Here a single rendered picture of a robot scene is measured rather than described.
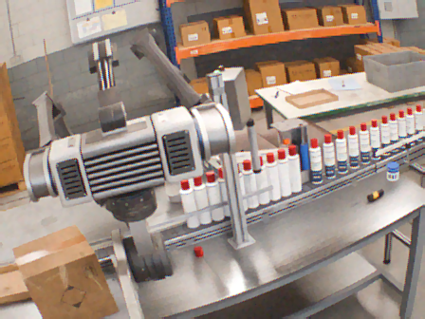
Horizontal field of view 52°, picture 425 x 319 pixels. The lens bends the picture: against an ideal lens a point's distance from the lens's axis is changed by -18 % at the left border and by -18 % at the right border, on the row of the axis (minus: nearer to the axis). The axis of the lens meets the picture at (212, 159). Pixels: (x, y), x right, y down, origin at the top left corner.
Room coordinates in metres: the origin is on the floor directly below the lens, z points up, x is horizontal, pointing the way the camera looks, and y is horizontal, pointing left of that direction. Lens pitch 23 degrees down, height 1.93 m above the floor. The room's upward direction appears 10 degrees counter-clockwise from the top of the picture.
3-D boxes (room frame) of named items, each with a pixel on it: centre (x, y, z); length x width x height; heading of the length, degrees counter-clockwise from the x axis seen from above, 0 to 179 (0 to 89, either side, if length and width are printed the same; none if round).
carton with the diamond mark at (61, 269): (1.36, 0.61, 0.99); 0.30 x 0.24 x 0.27; 117
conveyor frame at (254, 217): (1.85, 0.03, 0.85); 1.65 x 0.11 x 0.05; 107
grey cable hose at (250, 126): (1.80, -0.16, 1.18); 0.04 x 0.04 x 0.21
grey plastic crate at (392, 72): (3.52, -1.67, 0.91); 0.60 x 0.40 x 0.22; 102
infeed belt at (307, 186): (1.85, 0.03, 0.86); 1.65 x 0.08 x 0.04; 107
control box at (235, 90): (1.80, -0.10, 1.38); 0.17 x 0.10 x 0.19; 162
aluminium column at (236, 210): (1.72, -0.06, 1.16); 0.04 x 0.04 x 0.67; 17
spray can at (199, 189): (1.84, 0.07, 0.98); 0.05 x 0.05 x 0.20
